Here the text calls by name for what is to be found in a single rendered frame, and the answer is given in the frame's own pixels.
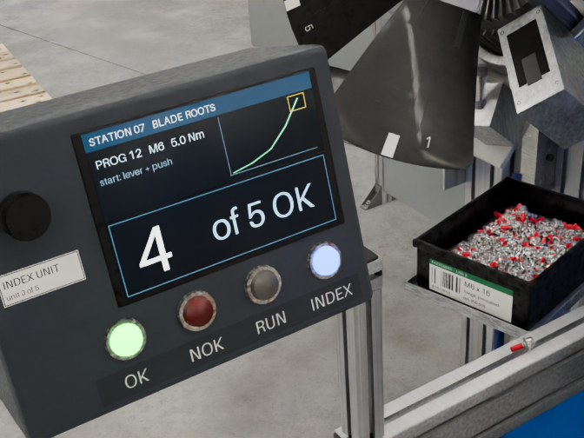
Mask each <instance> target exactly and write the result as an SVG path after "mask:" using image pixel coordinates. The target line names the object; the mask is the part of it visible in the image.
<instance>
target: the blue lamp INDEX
mask: <svg viewBox="0 0 584 438"><path fill-rule="evenodd" d="M307 263H308V268H309V272H310V273H311V275H312V276H314V277H316V278H319V279H328V278H330V277H332V276H333V275H335V274H336V272H337V271H338V270H339V268H340V267H341V263H342V254H341V251H340V250H339V249H338V247H337V246H336V245H334V244H333V243H332V242H328V241H323V242H319V243H317V244H316V245H315V246H314V247H313V248H312V249H311V250H310V252H309V256H308V261H307Z"/></svg>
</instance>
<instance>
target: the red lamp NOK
mask: <svg viewBox="0 0 584 438"><path fill-rule="evenodd" d="M215 316H216V303H215V301H214V299H213V298H212V297H211V295H209V294H208V293H207V292H205V291H201V290H195V291H191V292H189V293H188V294H187V295H185V296H184V297H183V298H182V300H181V301H180V302H179V304H178V307H177V319H178V321H179V322H180V324H181V325H182V326H183V327H184V328H185V329H188V330H192V331H200V330H203V329H205V328H207V327H208V326H209V325H210V324H211V323H212V322H213V320H214V318H215Z"/></svg>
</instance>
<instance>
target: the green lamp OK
mask: <svg viewBox="0 0 584 438"><path fill-rule="evenodd" d="M145 342H146V332H145V330H144V328H143V326H142V324H141V323H140V322H139V321H137V320H135V319H133V318H122V319H119V320H117V321H115V322H113V323H112V324H111V325H110V326H109V327H108V329H107V331H106V333H105V336H104V347H105V349H106V351H107V352H108V353H109V355H111V356H112V357H114V358H116V359H118V360H129V359H132V358H134V357H136V356H137V355H139V354H140V353H141V351H142V350H143V348H144V346H145Z"/></svg>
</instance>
